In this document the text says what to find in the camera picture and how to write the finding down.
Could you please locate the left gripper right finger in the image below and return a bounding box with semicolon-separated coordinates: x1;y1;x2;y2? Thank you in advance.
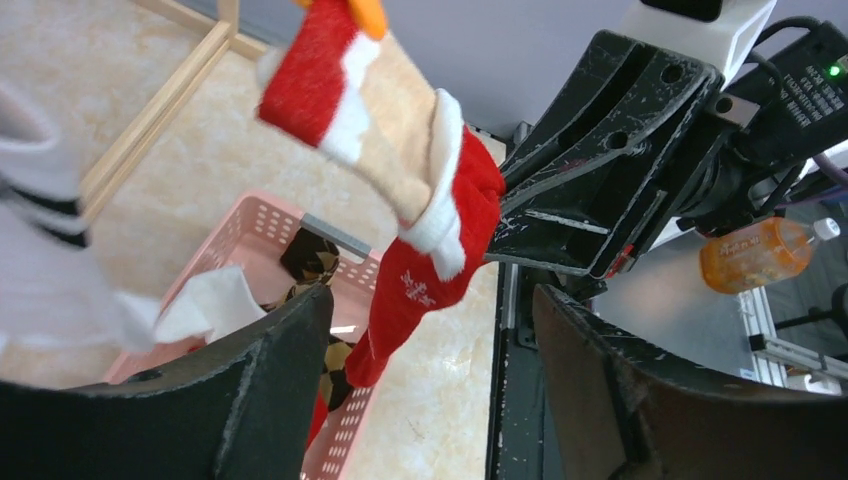
532;285;847;479

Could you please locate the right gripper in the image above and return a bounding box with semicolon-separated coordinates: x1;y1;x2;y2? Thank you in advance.
487;29;847;279

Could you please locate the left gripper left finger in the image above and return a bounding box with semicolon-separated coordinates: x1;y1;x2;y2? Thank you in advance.
1;286;334;479

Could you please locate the brown argyle sock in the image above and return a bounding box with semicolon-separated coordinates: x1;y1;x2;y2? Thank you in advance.
264;228;356;412

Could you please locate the red christmas sock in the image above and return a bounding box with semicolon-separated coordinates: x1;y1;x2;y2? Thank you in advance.
257;32;505;387
306;393;329;449

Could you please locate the orange bottle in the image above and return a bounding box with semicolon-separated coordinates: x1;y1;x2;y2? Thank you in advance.
699;217;841;295

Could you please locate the pink plastic basket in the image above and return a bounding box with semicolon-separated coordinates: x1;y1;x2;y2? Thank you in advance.
107;192;380;479

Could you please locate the striped white sock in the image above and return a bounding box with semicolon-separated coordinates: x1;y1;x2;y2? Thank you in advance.
1;81;155;352

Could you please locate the wooden drying rack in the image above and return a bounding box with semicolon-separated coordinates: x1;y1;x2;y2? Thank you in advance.
81;0;267;221

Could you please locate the orange clothes peg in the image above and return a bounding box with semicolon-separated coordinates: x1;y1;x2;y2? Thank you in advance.
296;0;389;44

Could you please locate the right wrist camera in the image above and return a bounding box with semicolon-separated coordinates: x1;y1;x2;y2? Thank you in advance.
616;0;777;84

